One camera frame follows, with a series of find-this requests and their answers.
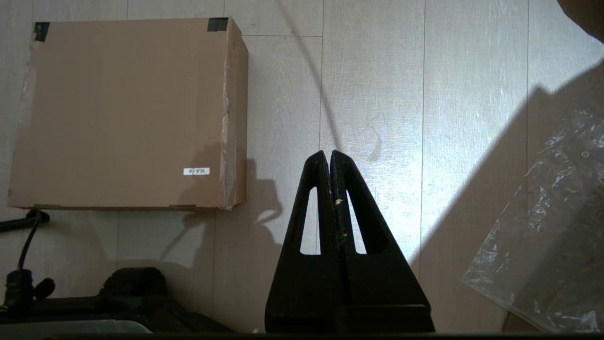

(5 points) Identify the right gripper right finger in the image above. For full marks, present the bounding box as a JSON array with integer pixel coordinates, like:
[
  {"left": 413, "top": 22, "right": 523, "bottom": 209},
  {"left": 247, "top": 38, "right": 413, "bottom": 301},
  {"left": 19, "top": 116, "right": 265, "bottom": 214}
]
[{"left": 330, "top": 150, "right": 436, "bottom": 333}]

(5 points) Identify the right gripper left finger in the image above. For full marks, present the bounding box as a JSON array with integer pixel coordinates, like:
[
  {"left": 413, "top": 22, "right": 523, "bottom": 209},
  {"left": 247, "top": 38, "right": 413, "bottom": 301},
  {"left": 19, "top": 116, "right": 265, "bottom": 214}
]
[{"left": 264, "top": 150, "right": 346, "bottom": 333}]

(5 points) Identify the brown cardboard shoe box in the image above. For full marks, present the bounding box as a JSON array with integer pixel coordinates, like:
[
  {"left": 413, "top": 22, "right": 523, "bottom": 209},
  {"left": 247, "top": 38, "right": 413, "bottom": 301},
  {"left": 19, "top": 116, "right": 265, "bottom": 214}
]
[{"left": 7, "top": 17, "right": 249, "bottom": 211}]

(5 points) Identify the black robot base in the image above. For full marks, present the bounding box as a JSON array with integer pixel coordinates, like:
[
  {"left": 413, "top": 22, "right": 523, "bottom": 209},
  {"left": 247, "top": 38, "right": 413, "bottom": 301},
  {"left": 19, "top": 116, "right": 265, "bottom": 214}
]
[{"left": 0, "top": 267, "right": 232, "bottom": 333}]

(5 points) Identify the clear plastic bag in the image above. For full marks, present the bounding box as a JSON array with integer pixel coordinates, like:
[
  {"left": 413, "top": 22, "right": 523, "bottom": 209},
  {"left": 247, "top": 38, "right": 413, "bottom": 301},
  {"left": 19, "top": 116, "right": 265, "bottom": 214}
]
[{"left": 461, "top": 110, "right": 604, "bottom": 333}]

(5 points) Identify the round brown pouf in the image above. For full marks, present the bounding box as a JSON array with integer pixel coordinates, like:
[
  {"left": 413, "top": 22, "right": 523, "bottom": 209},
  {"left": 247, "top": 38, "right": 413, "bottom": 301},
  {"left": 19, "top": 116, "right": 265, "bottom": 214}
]
[{"left": 557, "top": 0, "right": 604, "bottom": 37}]

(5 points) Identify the thin grey floor wire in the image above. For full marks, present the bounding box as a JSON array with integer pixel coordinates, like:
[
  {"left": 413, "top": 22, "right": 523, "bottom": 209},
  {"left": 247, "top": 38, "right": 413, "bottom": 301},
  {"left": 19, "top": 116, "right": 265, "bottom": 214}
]
[{"left": 274, "top": 0, "right": 344, "bottom": 151}]

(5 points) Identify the black base power cable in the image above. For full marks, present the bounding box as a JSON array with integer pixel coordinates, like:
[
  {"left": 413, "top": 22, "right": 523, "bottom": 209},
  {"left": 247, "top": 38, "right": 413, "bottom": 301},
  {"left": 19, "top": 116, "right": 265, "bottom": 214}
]
[{"left": 0, "top": 210, "right": 56, "bottom": 307}]

